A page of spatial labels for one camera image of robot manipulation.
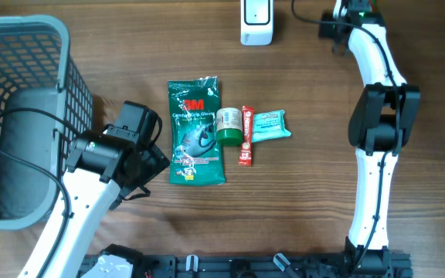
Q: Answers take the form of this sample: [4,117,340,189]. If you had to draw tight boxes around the green 3M gloves packet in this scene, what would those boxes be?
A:
[168,76,226,186]

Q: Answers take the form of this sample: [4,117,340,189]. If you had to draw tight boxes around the green lid white jar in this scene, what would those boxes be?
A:
[216,107,243,146]

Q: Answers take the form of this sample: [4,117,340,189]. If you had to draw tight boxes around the camera cable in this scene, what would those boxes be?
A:
[290,0,403,271]
[0,107,80,278]

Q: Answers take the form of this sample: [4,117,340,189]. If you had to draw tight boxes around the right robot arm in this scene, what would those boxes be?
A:
[304,0,420,277]

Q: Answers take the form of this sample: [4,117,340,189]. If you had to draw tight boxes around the left camera cable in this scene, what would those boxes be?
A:
[0,107,80,278]

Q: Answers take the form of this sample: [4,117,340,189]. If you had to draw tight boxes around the red coffee stick sachet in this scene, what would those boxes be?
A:
[239,106,254,166]

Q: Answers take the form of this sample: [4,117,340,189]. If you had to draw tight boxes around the white barcode scanner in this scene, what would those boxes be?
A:
[240,0,273,46]

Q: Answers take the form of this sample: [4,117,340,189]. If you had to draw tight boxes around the pale green wipes packet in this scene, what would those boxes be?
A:
[252,110,291,143]

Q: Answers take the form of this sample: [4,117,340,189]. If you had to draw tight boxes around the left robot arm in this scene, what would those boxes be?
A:
[20,101,169,277]

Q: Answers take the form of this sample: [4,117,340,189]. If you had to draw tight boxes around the right camera cable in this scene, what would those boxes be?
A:
[290,0,403,271]

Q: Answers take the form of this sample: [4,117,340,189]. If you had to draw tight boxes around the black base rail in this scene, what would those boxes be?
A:
[77,245,415,278]

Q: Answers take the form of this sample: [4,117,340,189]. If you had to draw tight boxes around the grey plastic mesh basket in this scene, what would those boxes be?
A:
[0,15,93,230]

